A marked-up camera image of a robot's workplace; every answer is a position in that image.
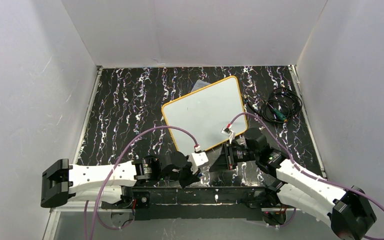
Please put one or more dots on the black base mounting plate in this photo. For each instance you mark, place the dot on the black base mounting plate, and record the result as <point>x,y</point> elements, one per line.
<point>229,202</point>

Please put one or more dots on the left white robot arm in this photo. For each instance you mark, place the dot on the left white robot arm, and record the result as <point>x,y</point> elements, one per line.
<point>63,182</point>

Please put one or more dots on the clear plastic compartment box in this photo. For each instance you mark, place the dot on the clear plastic compartment box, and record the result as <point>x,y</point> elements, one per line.
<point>199,84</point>

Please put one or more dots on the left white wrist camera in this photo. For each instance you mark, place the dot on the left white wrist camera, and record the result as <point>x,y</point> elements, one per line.
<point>198,160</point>

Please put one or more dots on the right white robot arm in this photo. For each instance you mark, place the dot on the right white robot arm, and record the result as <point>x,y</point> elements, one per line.
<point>346,212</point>

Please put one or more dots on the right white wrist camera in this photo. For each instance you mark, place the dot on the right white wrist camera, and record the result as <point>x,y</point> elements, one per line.
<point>228,132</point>

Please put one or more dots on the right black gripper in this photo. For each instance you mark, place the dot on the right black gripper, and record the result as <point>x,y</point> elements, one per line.
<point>228,156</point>

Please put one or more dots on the yellow framed whiteboard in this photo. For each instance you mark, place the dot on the yellow framed whiteboard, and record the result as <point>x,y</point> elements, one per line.
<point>205,112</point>

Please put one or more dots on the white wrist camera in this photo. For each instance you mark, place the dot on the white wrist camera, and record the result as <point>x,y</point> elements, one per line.
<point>198,160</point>
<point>228,132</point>

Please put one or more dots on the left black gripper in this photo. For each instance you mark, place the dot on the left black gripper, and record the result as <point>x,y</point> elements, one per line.
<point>188,177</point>

